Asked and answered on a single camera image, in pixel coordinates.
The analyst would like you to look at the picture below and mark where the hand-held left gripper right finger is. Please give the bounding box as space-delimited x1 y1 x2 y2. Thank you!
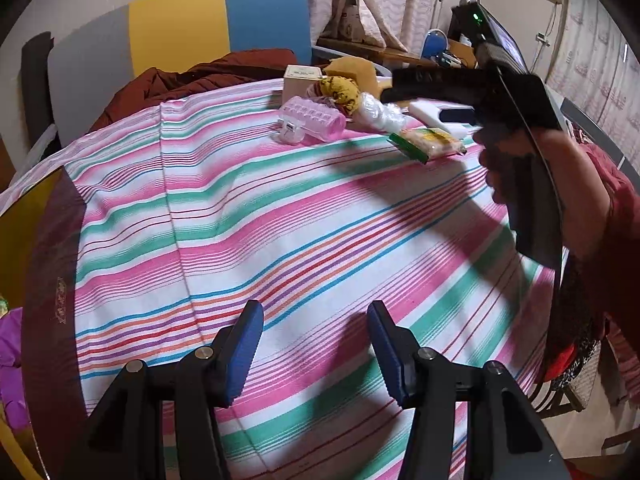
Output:
367 301 571 480

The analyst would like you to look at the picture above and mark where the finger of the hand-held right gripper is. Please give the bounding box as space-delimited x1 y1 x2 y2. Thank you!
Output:
380 69 483 103

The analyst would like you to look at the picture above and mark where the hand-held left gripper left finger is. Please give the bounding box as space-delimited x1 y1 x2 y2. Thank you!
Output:
60 300 264 480

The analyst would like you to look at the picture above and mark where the white rectangular block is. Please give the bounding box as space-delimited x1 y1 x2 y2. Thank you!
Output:
408 101 478 137

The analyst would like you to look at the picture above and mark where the yellow green snack packet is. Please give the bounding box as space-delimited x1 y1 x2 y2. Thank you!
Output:
386 127 467 164

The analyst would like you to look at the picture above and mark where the clear plastic bag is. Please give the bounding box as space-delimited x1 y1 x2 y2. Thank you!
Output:
356 93 407 134

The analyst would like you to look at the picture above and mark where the yellow sponge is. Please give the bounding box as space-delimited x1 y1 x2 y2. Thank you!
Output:
324 57 383 92

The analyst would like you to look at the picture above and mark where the yellow spotted cloth item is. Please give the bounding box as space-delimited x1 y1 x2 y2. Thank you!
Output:
319 75 362 115

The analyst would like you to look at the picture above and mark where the pink hair roller pack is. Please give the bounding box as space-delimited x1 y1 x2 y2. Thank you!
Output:
277 95 347 146

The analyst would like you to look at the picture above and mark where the gold tin box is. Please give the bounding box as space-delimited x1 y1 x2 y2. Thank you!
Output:
0 167 93 480

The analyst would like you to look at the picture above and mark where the purple snack packet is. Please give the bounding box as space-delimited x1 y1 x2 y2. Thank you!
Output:
0 307 28 433

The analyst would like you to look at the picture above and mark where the person's right forearm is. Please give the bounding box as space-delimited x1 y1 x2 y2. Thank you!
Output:
565 142 640 356

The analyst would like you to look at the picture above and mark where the person's right hand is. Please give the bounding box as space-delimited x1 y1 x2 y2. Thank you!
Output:
479 127 612 261

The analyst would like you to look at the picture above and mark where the blue round desk fan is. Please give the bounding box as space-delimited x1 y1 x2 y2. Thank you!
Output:
421 29 449 59

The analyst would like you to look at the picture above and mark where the black cabinet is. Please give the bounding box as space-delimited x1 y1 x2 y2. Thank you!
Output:
446 6 473 61

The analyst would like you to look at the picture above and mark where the wooden side table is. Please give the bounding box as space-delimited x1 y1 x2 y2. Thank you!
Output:
316 36 481 68

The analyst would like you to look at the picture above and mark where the beige small box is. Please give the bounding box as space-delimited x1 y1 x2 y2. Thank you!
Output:
283 65 322 107

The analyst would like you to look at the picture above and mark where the striped tablecloth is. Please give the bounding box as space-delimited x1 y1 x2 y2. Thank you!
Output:
0 77 571 480

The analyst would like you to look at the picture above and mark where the dark patterned cloth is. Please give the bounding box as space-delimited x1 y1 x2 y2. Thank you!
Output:
542 255 601 396

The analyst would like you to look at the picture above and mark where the brown jacket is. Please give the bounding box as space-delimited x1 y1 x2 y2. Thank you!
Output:
90 49 321 133

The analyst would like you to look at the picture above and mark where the grey yellow blue chair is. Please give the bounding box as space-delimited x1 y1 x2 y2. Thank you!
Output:
30 0 396 161

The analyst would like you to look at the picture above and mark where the black rolled mat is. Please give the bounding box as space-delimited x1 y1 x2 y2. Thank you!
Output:
20 31 56 138

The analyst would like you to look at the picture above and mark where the black cable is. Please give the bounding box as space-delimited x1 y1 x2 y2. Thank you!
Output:
497 65 567 361

